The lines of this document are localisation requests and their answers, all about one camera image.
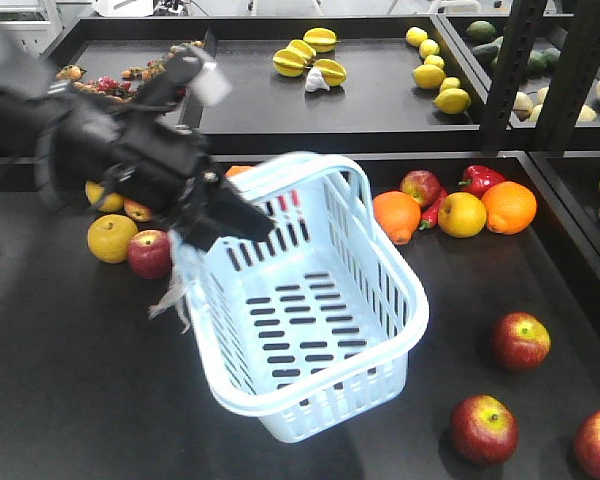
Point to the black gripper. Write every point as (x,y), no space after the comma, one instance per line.
(169,170)

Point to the light blue plastic basket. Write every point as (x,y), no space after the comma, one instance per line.
(314,325)

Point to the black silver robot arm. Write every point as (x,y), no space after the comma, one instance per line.
(77,137)

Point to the orange fruit left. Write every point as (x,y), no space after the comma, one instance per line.
(398,214)

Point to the orange fruit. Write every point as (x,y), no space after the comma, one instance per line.
(398,214)
(510,208)

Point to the dark red apple back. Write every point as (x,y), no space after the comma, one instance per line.
(422,185)

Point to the red chili pepper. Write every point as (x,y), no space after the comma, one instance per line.
(429,218)

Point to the yellow apple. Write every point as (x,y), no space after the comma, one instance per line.
(462,215)

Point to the red bell pepper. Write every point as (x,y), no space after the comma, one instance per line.
(478,179)

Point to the black wooden produce display stand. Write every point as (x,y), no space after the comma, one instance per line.
(471,358)

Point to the orange fruit right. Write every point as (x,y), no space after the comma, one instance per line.
(510,208)

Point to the red apple near divider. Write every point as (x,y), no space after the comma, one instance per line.
(520,342)

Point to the red apple front left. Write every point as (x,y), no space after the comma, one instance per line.
(483,430)

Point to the red apple middle left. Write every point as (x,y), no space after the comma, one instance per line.
(586,445)

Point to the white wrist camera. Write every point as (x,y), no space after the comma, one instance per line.
(210,86)

